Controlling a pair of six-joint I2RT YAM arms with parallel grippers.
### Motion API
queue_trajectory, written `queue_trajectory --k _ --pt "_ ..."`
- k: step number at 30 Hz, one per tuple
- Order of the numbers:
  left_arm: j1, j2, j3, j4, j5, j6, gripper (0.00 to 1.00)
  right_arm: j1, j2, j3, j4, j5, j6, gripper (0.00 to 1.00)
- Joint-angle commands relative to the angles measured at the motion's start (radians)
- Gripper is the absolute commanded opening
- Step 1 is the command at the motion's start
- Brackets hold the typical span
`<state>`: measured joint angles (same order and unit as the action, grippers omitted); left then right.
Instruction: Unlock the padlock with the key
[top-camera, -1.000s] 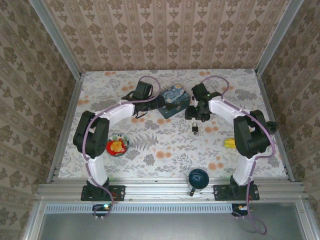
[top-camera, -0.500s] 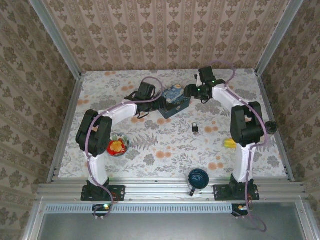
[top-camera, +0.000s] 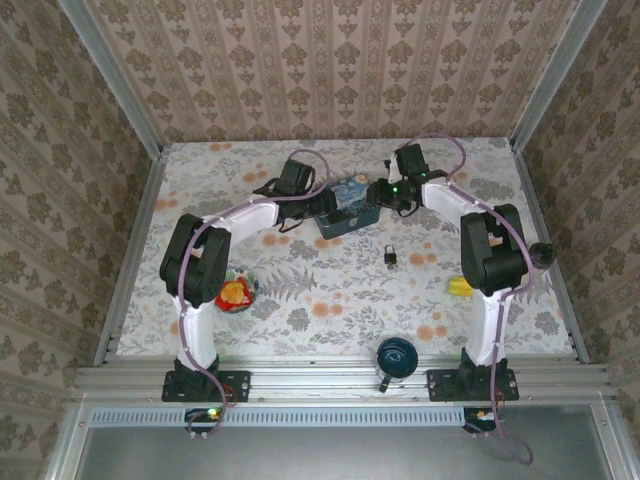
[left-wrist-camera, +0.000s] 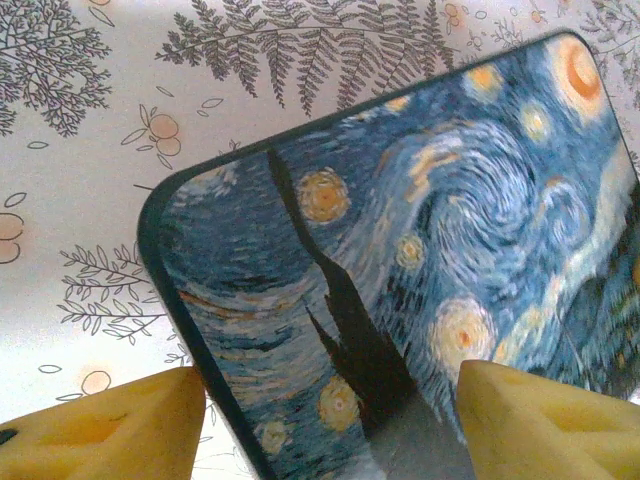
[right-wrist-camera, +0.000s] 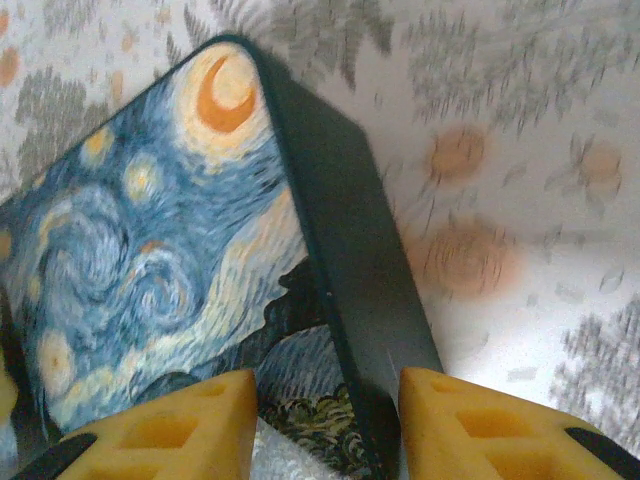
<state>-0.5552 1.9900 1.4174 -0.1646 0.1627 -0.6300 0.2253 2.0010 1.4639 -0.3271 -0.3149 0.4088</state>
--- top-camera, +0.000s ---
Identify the aluminium side rail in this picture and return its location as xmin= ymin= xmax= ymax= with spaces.
xmin=92 ymin=149 xmax=169 ymax=366
xmin=509 ymin=144 xmax=591 ymax=364

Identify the dark blue mug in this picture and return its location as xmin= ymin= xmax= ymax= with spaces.
xmin=375 ymin=336 xmax=420 ymax=395

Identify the aluminium mounting rail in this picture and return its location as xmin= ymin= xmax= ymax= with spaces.
xmin=74 ymin=355 xmax=614 ymax=404

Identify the grey metal panel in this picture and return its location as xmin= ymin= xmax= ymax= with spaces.
xmin=74 ymin=404 xmax=609 ymax=480

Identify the red snack packet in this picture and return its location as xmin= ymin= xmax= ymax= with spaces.
xmin=215 ymin=280 xmax=251 ymax=310

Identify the aluminium frame post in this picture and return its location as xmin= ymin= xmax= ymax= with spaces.
xmin=57 ymin=0 xmax=166 ymax=156
xmin=509 ymin=0 xmax=609 ymax=151

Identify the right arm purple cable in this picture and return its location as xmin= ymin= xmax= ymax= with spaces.
xmin=407 ymin=132 xmax=536 ymax=466

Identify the patterned bowl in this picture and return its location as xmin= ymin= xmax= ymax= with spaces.
xmin=214 ymin=267 xmax=261 ymax=315

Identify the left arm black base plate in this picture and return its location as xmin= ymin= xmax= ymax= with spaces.
xmin=160 ymin=369 xmax=251 ymax=404

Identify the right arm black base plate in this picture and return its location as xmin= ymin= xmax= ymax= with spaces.
xmin=426 ymin=368 xmax=519 ymax=404

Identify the small dark jar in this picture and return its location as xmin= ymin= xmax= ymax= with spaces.
xmin=529 ymin=241 xmax=557 ymax=269

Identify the white slotted cable duct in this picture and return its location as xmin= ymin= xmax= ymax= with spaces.
xmin=89 ymin=407 xmax=466 ymax=429

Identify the starry night tin box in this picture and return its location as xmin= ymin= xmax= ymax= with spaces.
xmin=313 ymin=173 xmax=382 ymax=241

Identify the small black control board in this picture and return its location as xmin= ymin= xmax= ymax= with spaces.
xmin=462 ymin=407 xmax=507 ymax=436
xmin=184 ymin=407 xmax=225 ymax=434

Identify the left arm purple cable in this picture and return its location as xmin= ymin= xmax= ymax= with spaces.
xmin=177 ymin=148 xmax=331 ymax=441

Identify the yellow toy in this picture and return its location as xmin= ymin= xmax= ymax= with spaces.
xmin=448 ymin=276 xmax=474 ymax=300

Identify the floral tablecloth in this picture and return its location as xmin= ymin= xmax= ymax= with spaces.
xmin=117 ymin=139 xmax=574 ymax=357

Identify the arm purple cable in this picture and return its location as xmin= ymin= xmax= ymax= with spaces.
xmin=177 ymin=148 xmax=331 ymax=441
xmin=407 ymin=132 xmax=536 ymax=466

